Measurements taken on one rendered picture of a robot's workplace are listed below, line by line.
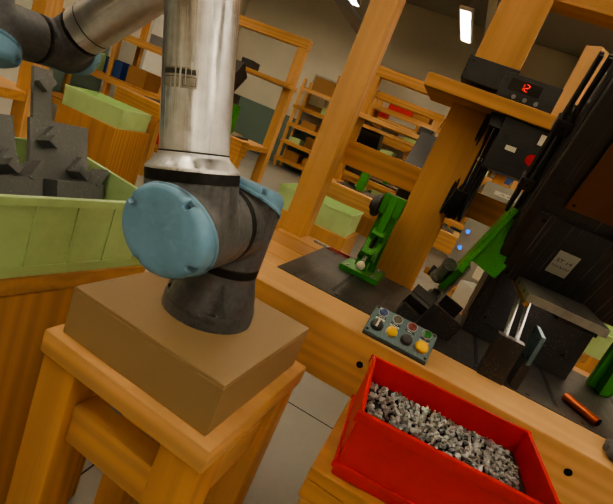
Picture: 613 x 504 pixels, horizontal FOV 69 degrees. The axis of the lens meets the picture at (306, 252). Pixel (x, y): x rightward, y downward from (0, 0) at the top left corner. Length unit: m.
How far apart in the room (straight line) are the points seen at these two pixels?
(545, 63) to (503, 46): 9.94
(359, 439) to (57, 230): 0.70
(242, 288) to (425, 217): 0.95
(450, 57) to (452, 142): 10.00
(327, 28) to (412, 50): 2.20
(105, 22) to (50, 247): 0.46
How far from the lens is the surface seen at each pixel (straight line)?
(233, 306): 0.69
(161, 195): 0.52
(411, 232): 1.54
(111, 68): 6.98
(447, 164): 1.53
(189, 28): 0.56
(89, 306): 0.72
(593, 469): 1.09
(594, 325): 1.04
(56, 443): 0.85
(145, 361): 0.67
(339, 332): 1.01
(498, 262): 1.18
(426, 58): 11.55
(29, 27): 0.83
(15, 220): 0.97
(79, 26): 0.85
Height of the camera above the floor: 1.27
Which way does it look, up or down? 15 degrees down
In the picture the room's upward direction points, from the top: 23 degrees clockwise
